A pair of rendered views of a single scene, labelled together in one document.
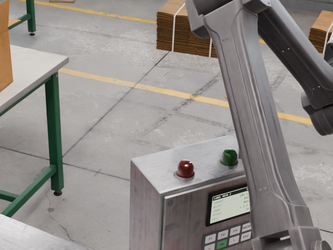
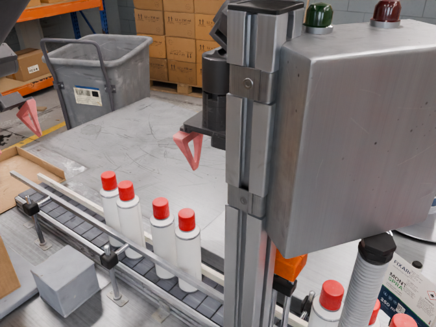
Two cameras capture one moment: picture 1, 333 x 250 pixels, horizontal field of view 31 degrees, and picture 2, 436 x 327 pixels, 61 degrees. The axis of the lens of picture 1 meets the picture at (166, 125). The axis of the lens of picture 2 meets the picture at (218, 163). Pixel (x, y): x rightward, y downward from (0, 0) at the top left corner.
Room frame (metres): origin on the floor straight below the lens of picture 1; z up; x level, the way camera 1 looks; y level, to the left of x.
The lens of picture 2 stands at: (1.05, -0.12, 1.54)
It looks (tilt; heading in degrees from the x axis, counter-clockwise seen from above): 32 degrees down; 190
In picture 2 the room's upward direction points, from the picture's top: straight up
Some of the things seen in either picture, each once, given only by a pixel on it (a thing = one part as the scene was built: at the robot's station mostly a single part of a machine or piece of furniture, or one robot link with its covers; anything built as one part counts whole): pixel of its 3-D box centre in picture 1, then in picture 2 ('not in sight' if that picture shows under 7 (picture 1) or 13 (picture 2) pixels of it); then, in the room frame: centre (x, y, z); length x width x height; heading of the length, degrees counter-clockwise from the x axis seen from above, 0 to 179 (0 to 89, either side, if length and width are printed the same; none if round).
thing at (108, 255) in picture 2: not in sight; (119, 266); (0.51, -0.44, 0.91); 0.07 x 0.03 x 0.16; 154
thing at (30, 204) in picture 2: not in sight; (42, 216); (0.38, -0.70, 0.91); 0.07 x 0.03 x 0.16; 154
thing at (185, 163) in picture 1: (185, 168); (387, 12); (0.68, -0.03, 1.49); 0.03 x 0.03 x 0.02
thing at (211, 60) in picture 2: not in sight; (224, 71); (0.54, -0.20, 1.38); 0.07 x 0.06 x 0.07; 161
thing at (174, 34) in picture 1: (200, 25); not in sight; (4.88, -0.25, 0.16); 0.65 x 0.54 x 0.32; 75
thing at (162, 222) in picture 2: not in sight; (163, 239); (0.48, -0.34, 0.98); 0.05 x 0.05 x 0.20
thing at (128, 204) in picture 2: not in sight; (130, 220); (0.43, -0.43, 0.98); 0.05 x 0.05 x 0.20
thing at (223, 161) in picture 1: (229, 157); (318, 16); (0.71, -0.09, 1.49); 0.03 x 0.03 x 0.02
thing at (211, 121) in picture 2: not in sight; (221, 111); (0.54, -0.20, 1.32); 0.10 x 0.07 x 0.07; 70
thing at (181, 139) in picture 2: not in sight; (202, 147); (0.53, -0.23, 1.25); 0.07 x 0.07 x 0.09; 70
